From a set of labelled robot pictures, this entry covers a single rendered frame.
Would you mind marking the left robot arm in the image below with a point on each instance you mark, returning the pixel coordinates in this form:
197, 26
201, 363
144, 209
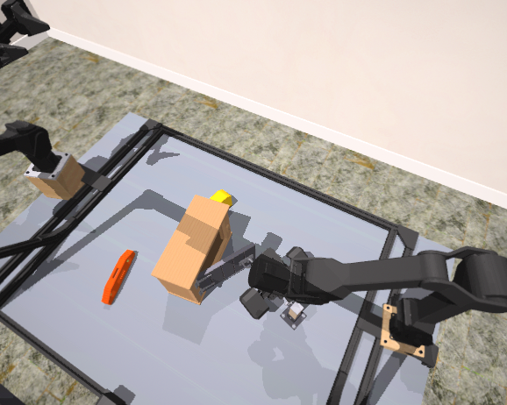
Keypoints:
33, 142

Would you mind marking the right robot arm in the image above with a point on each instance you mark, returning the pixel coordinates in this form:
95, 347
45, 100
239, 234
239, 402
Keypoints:
481, 273

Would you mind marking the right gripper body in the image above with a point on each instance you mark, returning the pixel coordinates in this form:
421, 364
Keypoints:
253, 300

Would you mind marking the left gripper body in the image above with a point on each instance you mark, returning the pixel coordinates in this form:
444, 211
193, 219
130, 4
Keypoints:
10, 26

